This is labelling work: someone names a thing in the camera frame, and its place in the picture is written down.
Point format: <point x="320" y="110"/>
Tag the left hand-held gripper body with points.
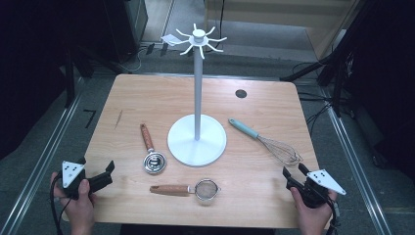
<point x="71" y="174"/>

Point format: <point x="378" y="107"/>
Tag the metal floor rail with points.
<point x="39" y="163"/>
<point x="355" y="169"/>

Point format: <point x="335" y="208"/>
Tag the white hook rack stand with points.
<point x="196" y="140"/>

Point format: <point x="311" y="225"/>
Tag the person's left hand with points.
<point x="80" y="212"/>

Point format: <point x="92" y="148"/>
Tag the white paper tag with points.
<point x="170" y="39"/>

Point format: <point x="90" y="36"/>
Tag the person's right hand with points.
<point x="313" y="218"/>

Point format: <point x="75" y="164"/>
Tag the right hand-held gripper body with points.
<point x="321" y="181"/>

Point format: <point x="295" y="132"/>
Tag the black metal stand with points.
<point x="336" y="75"/>
<point x="69" y="81"/>

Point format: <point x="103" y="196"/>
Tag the dark cabinet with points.
<point x="130" y="29"/>

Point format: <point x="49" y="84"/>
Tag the light wooden furniture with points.
<point x="319" y="19"/>

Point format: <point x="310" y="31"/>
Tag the dark round table grommet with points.
<point x="240" y="93"/>

